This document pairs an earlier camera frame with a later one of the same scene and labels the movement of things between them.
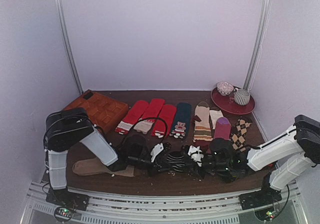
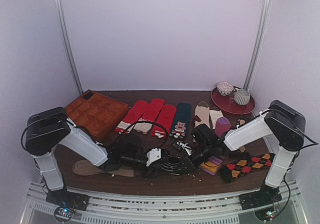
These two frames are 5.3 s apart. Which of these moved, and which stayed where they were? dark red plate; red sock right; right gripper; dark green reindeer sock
Moved: right gripper
Stayed: dark green reindeer sock; red sock right; dark red plate
